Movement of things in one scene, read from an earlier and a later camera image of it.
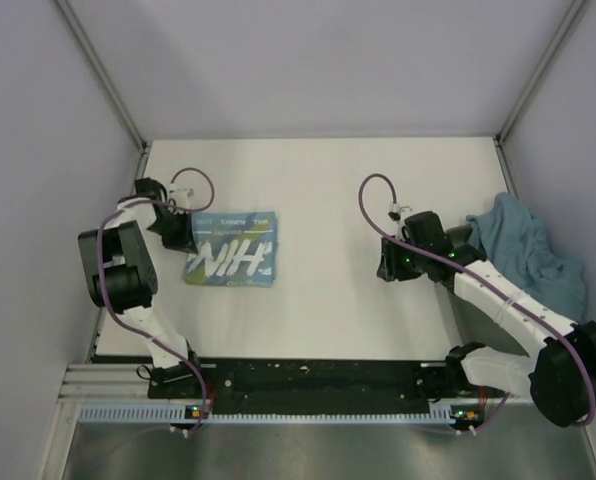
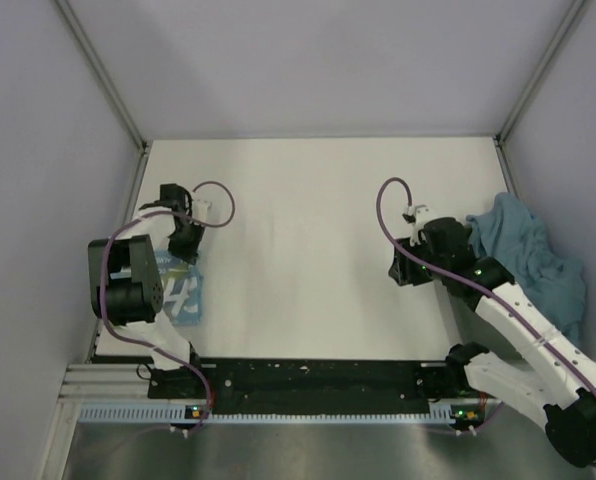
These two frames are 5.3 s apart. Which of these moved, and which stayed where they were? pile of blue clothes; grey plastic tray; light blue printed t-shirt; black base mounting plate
Moved: light blue printed t-shirt
Stayed: grey plastic tray; pile of blue clothes; black base mounting plate
